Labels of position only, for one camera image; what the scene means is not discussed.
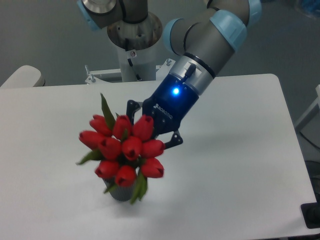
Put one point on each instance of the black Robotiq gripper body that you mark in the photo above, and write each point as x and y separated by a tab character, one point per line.
169	104

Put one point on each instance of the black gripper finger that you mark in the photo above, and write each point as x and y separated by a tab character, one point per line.
132	107
170	138

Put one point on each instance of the red tulip bouquet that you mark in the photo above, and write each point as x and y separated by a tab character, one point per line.
124	151

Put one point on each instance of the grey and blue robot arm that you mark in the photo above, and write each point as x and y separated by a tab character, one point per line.
204	45

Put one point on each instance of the dark grey ribbed vase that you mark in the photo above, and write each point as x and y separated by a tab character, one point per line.
119	193

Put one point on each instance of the beige chair seat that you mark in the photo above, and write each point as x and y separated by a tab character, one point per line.
24	77

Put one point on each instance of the black device at table edge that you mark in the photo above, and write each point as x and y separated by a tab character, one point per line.
311	214

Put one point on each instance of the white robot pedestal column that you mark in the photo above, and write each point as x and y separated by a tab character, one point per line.
141	63

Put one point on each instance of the white metal base frame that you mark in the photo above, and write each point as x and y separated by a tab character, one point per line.
116	76

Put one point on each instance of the white frame at right edge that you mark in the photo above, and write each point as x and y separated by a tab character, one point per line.
309	113

